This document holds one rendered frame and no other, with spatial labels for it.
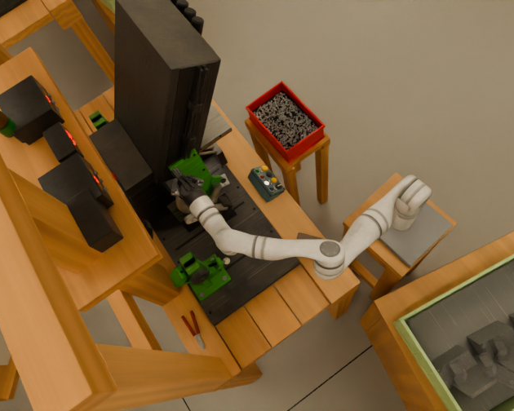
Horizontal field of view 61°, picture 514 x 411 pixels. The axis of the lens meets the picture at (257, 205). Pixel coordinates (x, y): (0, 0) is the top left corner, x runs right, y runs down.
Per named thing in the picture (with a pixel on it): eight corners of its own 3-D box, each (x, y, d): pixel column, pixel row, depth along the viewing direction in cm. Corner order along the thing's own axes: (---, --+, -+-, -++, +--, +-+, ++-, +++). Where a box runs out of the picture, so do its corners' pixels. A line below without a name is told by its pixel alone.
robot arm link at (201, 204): (183, 221, 145) (192, 235, 143) (189, 200, 137) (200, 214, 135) (205, 212, 150) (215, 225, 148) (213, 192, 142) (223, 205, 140)
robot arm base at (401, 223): (397, 205, 176) (405, 188, 161) (417, 218, 173) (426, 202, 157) (383, 221, 175) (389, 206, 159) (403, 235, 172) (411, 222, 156)
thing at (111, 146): (149, 156, 199) (117, 116, 168) (183, 205, 188) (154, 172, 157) (116, 178, 198) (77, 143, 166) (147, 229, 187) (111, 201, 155)
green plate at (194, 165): (207, 171, 176) (186, 137, 159) (216, 183, 171) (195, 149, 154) (183, 187, 174) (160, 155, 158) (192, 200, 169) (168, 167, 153)
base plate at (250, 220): (166, 87, 214) (165, 85, 212) (300, 263, 174) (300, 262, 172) (95, 135, 210) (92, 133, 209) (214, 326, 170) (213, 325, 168)
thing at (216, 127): (211, 104, 180) (210, 100, 178) (232, 130, 175) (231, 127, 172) (133, 157, 177) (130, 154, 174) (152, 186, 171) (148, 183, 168)
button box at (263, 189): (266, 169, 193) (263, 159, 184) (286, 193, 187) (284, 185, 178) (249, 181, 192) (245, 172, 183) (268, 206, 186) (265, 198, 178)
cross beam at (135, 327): (23, 101, 185) (8, 88, 176) (173, 369, 137) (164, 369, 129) (12, 108, 184) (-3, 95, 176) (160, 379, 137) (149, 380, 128)
